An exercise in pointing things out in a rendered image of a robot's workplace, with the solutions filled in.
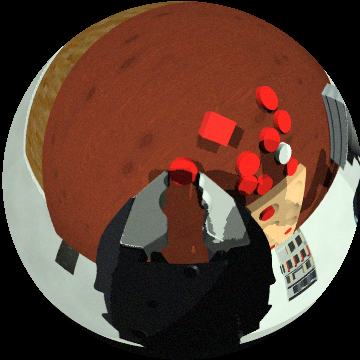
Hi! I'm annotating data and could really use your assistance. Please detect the red cube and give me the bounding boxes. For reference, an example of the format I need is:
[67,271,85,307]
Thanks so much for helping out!
[198,112,236,146]

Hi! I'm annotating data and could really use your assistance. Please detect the tan tray with round pockets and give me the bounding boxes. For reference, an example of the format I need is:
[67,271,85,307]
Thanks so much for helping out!
[245,163,306,249]

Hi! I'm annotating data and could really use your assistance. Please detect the white disc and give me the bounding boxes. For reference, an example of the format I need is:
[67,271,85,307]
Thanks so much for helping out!
[275,142,291,164]

